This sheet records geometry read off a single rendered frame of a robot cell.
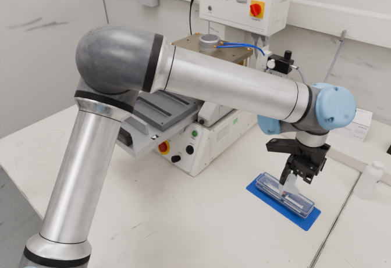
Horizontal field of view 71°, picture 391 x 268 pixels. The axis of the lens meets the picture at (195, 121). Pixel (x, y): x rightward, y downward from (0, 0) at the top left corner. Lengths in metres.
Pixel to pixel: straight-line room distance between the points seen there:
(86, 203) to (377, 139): 1.08
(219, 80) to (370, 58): 0.95
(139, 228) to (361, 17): 1.07
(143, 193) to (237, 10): 0.74
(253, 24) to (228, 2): 0.13
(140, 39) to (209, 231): 0.62
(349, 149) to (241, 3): 0.68
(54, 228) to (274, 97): 0.44
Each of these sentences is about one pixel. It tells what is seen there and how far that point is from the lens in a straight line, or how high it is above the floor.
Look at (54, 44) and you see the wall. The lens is 2.31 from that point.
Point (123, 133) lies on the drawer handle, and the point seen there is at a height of 1.01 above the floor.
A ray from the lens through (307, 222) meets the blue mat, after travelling 0.96.
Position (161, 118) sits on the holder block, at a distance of 0.89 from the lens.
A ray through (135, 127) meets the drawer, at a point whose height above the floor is 0.97.
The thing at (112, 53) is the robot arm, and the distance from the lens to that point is 0.43.
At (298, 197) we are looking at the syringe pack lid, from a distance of 0.95.
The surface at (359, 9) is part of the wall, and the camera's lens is 1.29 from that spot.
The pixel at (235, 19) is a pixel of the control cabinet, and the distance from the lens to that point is 1.11.
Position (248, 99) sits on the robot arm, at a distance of 0.46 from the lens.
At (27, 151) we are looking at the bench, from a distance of 1.29.
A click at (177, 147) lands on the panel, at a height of 0.82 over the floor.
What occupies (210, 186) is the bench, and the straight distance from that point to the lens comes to 0.98.
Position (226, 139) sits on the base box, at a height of 0.81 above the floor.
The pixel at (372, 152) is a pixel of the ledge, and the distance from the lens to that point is 1.22.
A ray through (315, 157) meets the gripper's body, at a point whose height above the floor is 1.00.
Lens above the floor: 1.51
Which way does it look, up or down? 38 degrees down
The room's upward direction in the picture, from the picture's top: straight up
